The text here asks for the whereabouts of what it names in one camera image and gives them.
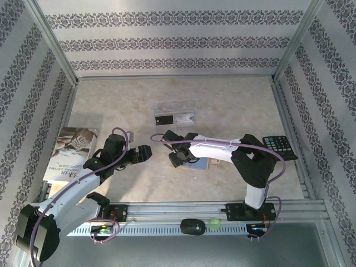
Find silver credit card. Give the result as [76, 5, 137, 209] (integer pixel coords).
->
[176, 113, 195, 125]

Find black remote control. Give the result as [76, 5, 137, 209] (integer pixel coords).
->
[263, 135, 299, 161]

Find beige leather card holder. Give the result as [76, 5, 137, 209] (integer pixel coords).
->
[182, 156, 221, 172]

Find aluminium side rail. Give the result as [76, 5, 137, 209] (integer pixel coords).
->
[269, 77, 326, 201]
[36, 80, 80, 204]

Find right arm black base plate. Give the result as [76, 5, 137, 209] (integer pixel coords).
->
[226, 202, 277, 223]

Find aluminium frame post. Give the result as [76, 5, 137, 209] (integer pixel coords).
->
[272, 0, 326, 83]
[26, 0, 79, 86]

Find small circuit board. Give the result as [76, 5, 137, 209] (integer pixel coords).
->
[90, 224, 115, 235]
[247, 224, 269, 238]

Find aluminium mounting rail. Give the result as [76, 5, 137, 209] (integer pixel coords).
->
[26, 200, 326, 224]

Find clear acrylic tray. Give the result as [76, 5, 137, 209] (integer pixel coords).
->
[153, 103, 198, 134]

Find book with photo cover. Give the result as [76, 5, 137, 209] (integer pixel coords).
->
[43, 127, 99, 184]

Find black credit card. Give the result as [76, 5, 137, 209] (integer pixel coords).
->
[154, 115, 175, 126]

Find slotted grey cable duct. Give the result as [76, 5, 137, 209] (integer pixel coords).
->
[66, 224, 248, 237]

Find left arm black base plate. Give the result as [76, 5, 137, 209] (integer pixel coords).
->
[97, 204, 129, 223]

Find black computer mouse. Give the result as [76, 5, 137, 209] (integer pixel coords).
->
[180, 219, 207, 236]

